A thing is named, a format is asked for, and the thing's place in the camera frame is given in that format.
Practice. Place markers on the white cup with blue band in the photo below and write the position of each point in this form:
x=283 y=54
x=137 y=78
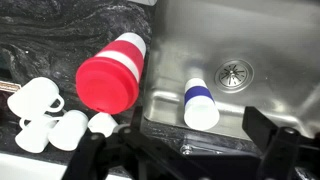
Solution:
x=200 y=110

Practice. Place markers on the red cup with white stripes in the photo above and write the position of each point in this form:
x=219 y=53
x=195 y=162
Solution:
x=106 y=83

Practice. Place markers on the stainless steel sink basin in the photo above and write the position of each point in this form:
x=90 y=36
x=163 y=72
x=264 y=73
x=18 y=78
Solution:
x=266 y=36

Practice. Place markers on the small white mug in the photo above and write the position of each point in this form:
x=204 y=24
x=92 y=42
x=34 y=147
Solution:
x=33 y=98
x=101 y=124
x=66 y=131
x=31 y=138

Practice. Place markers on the round metal sink drain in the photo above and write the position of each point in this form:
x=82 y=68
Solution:
x=234 y=76

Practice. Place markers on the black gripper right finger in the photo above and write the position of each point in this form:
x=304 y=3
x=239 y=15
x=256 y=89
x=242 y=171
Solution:
x=283 y=150

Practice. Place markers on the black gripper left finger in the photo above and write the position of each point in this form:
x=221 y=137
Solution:
x=96 y=153

